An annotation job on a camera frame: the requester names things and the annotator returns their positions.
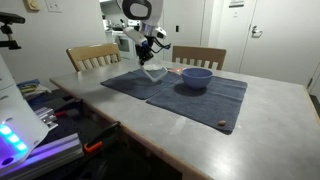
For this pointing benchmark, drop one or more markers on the beige wall thermostat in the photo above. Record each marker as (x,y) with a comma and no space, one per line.
(33,5)

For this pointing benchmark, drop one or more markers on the white wall sign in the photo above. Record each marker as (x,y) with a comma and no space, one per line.
(236,3)

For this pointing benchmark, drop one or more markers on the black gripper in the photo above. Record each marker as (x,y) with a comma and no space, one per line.
(145,50)

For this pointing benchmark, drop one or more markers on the white door black latch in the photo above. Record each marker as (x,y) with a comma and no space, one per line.
(190,26)

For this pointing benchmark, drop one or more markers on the white robot base blue lights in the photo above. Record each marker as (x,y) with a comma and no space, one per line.
(16,110)

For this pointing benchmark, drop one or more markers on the folded cloth pile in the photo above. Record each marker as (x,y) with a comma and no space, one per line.
(31,88)

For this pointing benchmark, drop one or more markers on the brown snack nugget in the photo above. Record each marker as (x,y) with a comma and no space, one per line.
(222,123)

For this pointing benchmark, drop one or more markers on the clear plastic box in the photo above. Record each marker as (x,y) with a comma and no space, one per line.
(156,75)

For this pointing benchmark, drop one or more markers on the orange clear snack packet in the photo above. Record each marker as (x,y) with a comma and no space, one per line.
(175,70)

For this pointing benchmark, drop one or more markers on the silver metal bracket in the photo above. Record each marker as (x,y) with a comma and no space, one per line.
(46,118)

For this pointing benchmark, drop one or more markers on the blue bowl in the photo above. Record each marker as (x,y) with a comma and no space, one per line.
(196,78)

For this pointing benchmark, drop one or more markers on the wooden slat-back chair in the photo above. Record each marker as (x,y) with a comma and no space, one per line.
(93,51)

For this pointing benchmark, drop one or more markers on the brown wooden chair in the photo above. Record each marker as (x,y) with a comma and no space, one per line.
(200,55)

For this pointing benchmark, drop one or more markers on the black camera on mount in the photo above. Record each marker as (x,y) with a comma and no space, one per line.
(10,18)

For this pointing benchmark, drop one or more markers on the white double switch plate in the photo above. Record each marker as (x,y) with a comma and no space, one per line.
(53,5)

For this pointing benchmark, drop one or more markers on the white kitchen stove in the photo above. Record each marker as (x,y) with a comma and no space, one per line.
(125,46)

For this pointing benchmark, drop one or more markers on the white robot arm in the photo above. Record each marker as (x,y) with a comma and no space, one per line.
(156,13)

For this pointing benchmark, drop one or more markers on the dark blue cloth mat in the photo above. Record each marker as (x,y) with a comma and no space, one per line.
(206,106)
(126,85)

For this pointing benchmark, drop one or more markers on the white door with lever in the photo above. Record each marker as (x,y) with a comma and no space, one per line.
(286,40)

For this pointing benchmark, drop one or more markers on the aluminium frame rail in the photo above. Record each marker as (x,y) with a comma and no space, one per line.
(56,150)

